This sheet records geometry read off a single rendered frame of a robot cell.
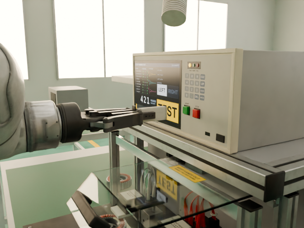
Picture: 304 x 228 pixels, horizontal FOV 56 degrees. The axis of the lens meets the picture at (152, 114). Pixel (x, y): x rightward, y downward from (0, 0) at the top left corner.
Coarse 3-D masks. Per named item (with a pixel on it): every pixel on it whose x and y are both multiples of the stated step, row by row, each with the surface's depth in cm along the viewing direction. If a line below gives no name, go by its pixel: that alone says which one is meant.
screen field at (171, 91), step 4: (160, 84) 77; (160, 88) 77; (164, 88) 75; (168, 88) 74; (172, 88) 72; (176, 88) 70; (160, 92) 77; (164, 92) 75; (168, 92) 74; (172, 92) 72; (176, 92) 70; (168, 96) 74; (172, 96) 72; (176, 96) 71
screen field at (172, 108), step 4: (160, 100) 78; (164, 100) 76; (160, 104) 78; (164, 104) 76; (168, 104) 74; (172, 104) 73; (176, 104) 71; (168, 108) 74; (172, 108) 73; (176, 108) 71; (168, 112) 75; (172, 112) 73; (176, 112) 71; (168, 116) 75; (172, 116) 73; (176, 116) 71; (172, 120) 73; (176, 120) 72
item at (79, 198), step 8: (80, 192) 52; (80, 200) 49; (88, 200) 52; (80, 208) 47; (88, 208) 46; (88, 216) 44; (96, 216) 44; (88, 224) 43; (96, 224) 43; (104, 224) 44
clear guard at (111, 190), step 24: (120, 168) 62; (144, 168) 62; (168, 168) 62; (192, 168) 62; (96, 192) 54; (120, 192) 51; (144, 192) 51; (168, 192) 51; (192, 192) 51; (216, 192) 51; (240, 192) 51; (120, 216) 45; (144, 216) 43; (168, 216) 43
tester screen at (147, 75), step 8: (136, 64) 88; (144, 64) 84; (152, 64) 80; (160, 64) 76; (168, 64) 73; (176, 64) 69; (136, 72) 89; (144, 72) 84; (152, 72) 80; (160, 72) 76; (168, 72) 73; (176, 72) 70; (136, 80) 89; (144, 80) 84; (152, 80) 80; (160, 80) 77; (168, 80) 73; (176, 80) 70; (136, 88) 90; (144, 88) 85; (152, 88) 81; (136, 96) 90; (152, 96) 81; (160, 96) 77; (144, 104) 86; (152, 104) 82; (168, 120) 75
